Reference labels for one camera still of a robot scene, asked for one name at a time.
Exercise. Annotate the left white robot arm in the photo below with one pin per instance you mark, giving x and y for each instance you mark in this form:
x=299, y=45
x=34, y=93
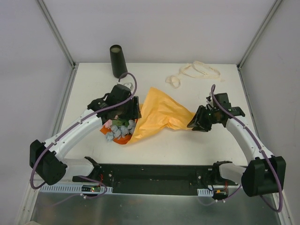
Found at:
x=48, y=157

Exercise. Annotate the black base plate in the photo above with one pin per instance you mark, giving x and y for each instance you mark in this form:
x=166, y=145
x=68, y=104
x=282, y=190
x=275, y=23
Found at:
x=155, y=179

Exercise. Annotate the orange wrapping paper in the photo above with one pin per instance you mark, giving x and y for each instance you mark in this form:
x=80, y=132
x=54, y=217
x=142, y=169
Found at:
x=160, y=111

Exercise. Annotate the white cable duct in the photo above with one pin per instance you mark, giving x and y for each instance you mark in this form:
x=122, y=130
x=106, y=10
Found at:
x=205, y=193
x=76, y=189

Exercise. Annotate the right aluminium frame post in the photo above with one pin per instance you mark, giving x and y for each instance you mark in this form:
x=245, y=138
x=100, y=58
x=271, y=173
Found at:
x=263, y=26

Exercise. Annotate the pink and blue flower bouquet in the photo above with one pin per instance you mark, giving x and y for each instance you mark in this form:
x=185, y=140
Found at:
x=125, y=126

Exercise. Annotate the dark orange tissue paper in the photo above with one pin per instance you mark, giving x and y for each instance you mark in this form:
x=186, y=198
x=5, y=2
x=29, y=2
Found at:
x=118, y=138

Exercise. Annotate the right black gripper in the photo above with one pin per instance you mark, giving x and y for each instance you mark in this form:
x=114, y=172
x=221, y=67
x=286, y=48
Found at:
x=206, y=119

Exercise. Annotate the front aluminium rail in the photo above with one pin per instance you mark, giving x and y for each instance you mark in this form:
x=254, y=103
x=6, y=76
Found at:
x=255, y=179

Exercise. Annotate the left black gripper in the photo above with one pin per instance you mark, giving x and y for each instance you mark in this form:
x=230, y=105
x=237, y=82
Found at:
x=136, y=107

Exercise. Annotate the black conical vase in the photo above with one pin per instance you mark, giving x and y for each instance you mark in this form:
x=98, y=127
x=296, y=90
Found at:
x=117, y=61

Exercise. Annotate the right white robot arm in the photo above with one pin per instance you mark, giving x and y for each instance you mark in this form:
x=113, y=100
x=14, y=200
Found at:
x=233, y=119

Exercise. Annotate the left aluminium frame post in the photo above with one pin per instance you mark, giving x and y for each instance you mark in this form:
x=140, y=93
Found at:
x=55, y=31

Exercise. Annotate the left white cable duct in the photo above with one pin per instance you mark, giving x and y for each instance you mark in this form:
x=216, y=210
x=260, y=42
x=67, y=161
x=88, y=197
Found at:
x=76, y=189

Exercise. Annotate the aluminium frame post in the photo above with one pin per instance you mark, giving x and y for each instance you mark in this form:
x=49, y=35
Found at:
x=263, y=26
x=55, y=31

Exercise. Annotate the right white cable duct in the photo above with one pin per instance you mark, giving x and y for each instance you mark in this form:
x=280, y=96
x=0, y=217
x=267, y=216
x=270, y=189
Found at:
x=205, y=193

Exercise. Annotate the cream lace ribbon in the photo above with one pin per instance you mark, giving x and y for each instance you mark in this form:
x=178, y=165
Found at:
x=195, y=70

